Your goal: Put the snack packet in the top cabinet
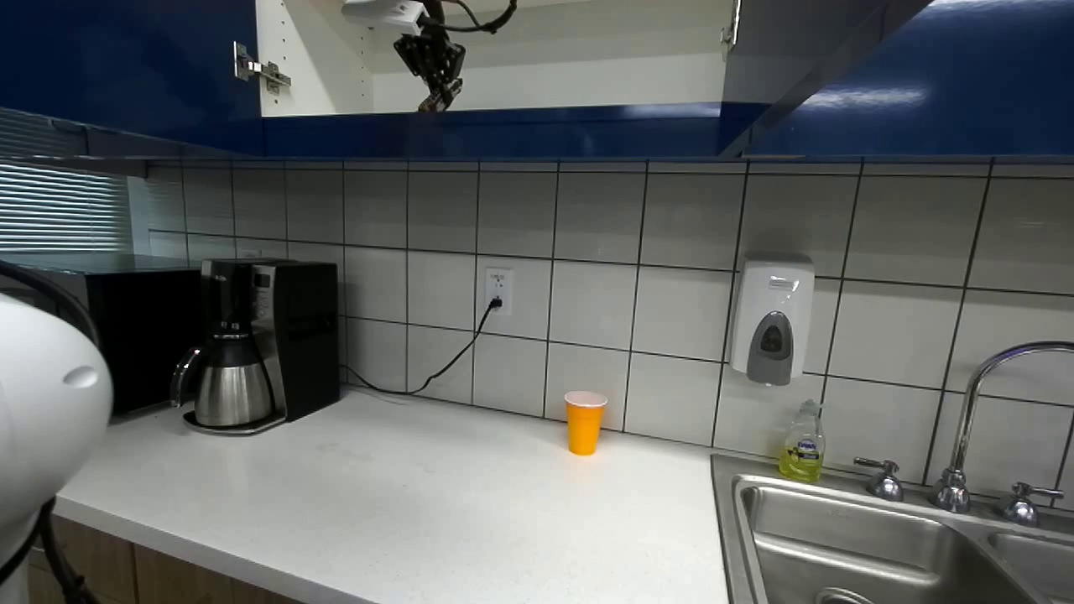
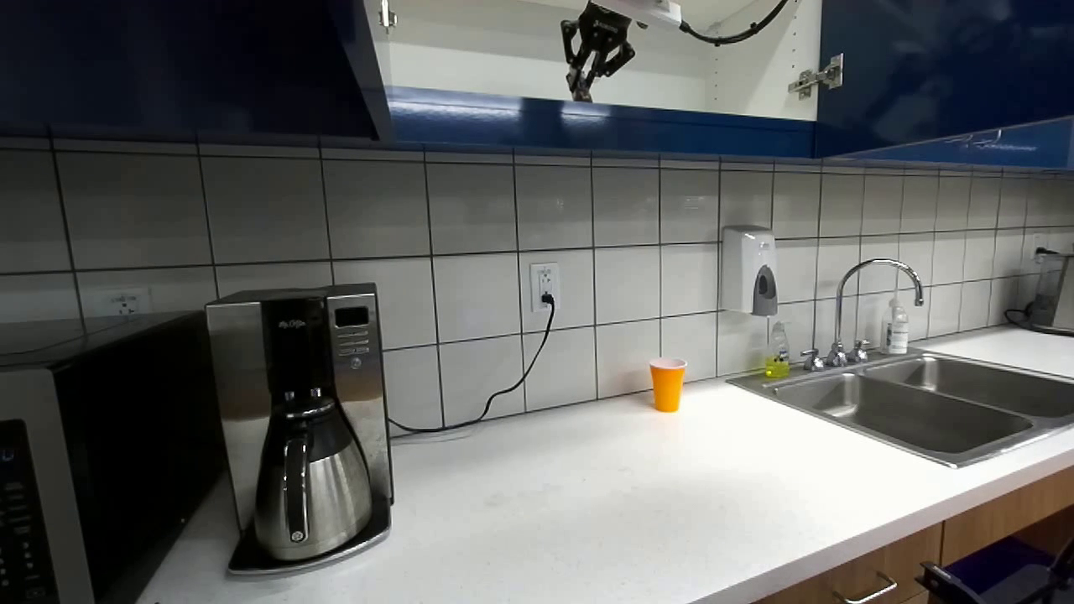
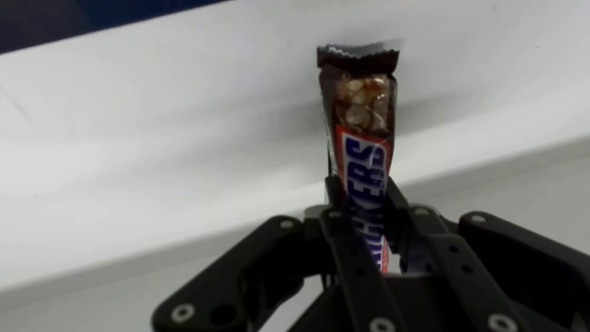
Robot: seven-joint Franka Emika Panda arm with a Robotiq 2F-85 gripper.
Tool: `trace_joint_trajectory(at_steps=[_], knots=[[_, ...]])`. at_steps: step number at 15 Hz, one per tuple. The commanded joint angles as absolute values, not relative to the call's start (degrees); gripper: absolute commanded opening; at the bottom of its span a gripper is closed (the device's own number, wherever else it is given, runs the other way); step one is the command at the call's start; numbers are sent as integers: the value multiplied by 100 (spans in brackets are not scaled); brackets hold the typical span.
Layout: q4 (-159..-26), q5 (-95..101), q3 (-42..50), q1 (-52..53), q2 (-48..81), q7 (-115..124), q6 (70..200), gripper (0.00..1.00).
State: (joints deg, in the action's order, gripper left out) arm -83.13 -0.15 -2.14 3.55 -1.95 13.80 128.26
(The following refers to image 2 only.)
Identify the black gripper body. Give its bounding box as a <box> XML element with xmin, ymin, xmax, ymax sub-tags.
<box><xmin>576</xmin><ymin>0</ymin><xmax>637</xmax><ymax>38</ymax></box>

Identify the metal cabinet door hinge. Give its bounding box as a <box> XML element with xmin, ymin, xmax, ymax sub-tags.
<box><xmin>787</xmin><ymin>50</ymin><xmax>849</xmax><ymax>104</ymax></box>

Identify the blue cabinet door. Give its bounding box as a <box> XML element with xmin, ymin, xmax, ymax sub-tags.
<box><xmin>815</xmin><ymin>0</ymin><xmax>1074</xmax><ymax>161</ymax></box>

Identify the wooden base cabinet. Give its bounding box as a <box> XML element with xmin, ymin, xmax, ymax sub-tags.
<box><xmin>756</xmin><ymin>465</ymin><xmax>1074</xmax><ymax>604</ymax></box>

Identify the chrome gooseneck faucet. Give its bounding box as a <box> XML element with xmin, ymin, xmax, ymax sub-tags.
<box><xmin>825</xmin><ymin>254</ymin><xmax>929</xmax><ymax>368</ymax></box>

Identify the orange plastic cup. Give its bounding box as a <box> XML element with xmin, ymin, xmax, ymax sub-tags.
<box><xmin>643</xmin><ymin>357</ymin><xmax>693</xmax><ymax>416</ymax></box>

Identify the yellow dish soap bottle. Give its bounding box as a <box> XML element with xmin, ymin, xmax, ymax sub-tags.
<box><xmin>759</xmin><ymin>317</ymin><xmax>797</xmax><ymax>387</ymax></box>

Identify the steel black coffee maker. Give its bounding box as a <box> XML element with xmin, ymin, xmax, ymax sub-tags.
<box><xmin>205</xmin><ymin>283</ymin><xmax>398</xmax><ymax>579</ymax></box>

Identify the small white pump bottle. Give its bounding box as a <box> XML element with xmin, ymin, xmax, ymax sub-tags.
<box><xmin>883</xmin><ymin>292</ymin><xmax>913</xmax><ymax>359</ymax></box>

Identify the stainless steel sink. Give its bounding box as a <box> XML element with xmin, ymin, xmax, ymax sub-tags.
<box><xmin>735</xmin><ymin>349</ymin><xmax>1074</xmax><ymax>471</ymax></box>

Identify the dark countertop appliance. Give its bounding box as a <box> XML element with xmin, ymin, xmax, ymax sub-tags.
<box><xmin>1005</xmin><ymin>245</ymin><xmax>1074</xmax><ymax>340</ymax></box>

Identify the steel coffee carafe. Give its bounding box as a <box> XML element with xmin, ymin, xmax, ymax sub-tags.
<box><xmin>250</xmin><ymin>382</ymin><xmax>381</xmax><ymax>566</ymax></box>

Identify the black microwave oven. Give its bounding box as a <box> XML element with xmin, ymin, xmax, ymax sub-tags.
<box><xmin>0</xmin><ymin>309</ymin><xmax>228</xmax><ymax>604</ymax></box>

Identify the blue black chair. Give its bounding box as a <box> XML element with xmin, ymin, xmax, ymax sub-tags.
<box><xmin>913</xmin><ymin>533</ymin><xmax>1074</xmax><ymax>604</ymax></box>

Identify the white interior wall cabinet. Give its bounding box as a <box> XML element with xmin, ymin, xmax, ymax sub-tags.
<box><xmin>369</xmin><ymin>0</ymin><xmax>828</xmax><ymax>161</ymax></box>

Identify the black robot wrist cable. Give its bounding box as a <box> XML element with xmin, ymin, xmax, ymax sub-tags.
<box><xmin>679</xmin><ymin>0</ymin><xmax>797</xmax><ymax>50</ymax></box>

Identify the white wall power outlet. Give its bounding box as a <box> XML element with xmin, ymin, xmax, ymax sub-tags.
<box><xmin>528</xmin><ymin>258</ymin><xmax>567</xmax><ymax>317</ymax></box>

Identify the white wall soap dispenser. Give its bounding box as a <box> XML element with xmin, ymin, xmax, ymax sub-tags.
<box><xmin>717</xmin><ymin>226</ymin><xmax>787</xmax><ymax>323</ymax></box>

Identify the black appliance power cable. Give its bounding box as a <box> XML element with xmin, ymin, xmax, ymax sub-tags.
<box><xmin>382</xmin><ymin>292</ymin><xmax>560</xmax><ymax>439</ymax></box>

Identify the blue closed wall cabinet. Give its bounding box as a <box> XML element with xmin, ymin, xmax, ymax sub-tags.
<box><xmin>0</xmin><ymin>0</ymin><xmax>396</xmax><ymax>146</ymax></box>

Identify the metal drawer handle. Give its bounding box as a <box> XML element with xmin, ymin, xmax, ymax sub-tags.
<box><xmin>828</xmin><ymin>575</ymin><xmax>905</xmax><ymax>604</ymax></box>

